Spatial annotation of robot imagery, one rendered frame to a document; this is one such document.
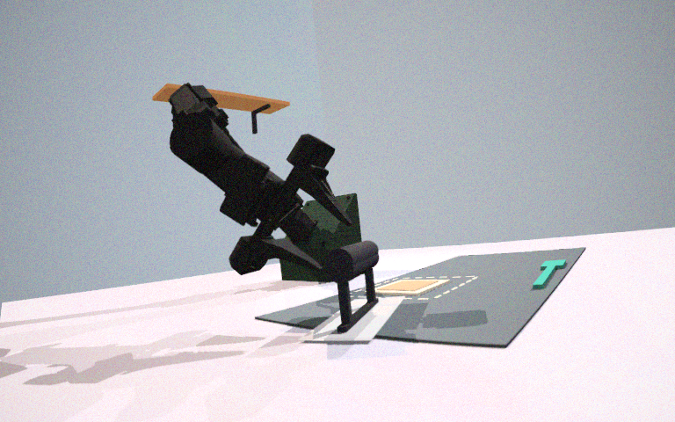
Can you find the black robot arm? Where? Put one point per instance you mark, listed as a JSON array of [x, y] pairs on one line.
[[200, 138]]

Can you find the beige square tile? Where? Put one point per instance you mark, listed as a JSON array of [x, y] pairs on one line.
[[410, 287]]

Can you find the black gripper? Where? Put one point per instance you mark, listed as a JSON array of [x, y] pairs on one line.
[[309, 157]]

